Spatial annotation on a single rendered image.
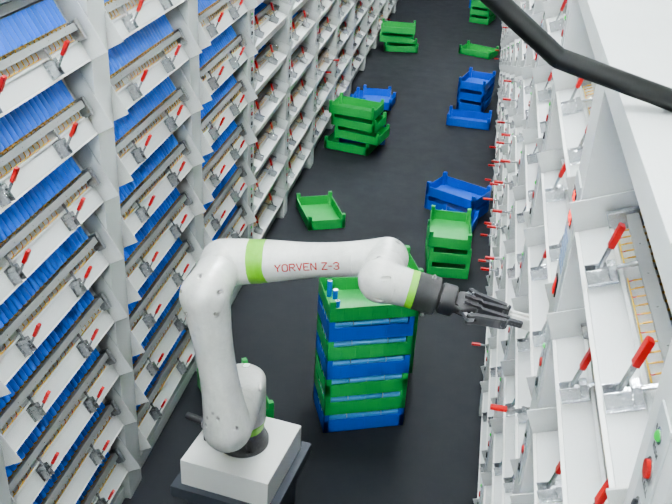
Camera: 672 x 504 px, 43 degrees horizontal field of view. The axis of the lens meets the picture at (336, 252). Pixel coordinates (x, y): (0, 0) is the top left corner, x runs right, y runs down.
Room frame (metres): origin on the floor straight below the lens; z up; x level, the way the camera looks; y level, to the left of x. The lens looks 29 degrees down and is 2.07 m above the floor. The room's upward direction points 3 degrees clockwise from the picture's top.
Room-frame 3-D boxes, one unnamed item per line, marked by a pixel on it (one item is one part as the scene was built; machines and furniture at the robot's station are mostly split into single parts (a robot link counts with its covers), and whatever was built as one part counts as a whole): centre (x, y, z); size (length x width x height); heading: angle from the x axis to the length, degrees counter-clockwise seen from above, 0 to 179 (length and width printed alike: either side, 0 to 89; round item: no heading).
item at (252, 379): (1.90, 0.24, 0.52); 0.16 x 0.13 x 0.19; 173
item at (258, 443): (1.94, 0.29, 0.40); 0.26 x 0.15 x 0.06; 66
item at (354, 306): (2.52, -0.11, 0.52); 0.30 x 0.20 x 0.08; 104
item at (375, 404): (2.52, -0.11, 0.12); 0.30 x 0.20 x 0.08; 104
